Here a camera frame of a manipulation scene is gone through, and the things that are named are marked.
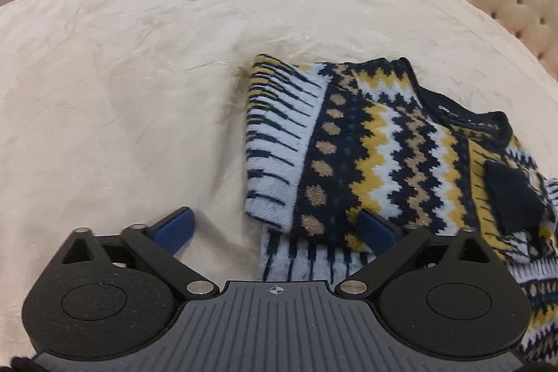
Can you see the cream bedspread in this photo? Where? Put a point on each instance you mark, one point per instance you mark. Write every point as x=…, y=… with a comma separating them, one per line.
x=130, y=93

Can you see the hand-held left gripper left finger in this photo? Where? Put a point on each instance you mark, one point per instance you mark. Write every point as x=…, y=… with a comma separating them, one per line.
x=174, y=230

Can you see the navy yellow patterned knit sweater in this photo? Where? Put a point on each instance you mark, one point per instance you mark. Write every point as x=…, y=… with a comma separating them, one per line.
x=392, y=145

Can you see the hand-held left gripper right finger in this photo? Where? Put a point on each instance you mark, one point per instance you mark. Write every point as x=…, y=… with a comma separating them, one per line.
x=375, y=232

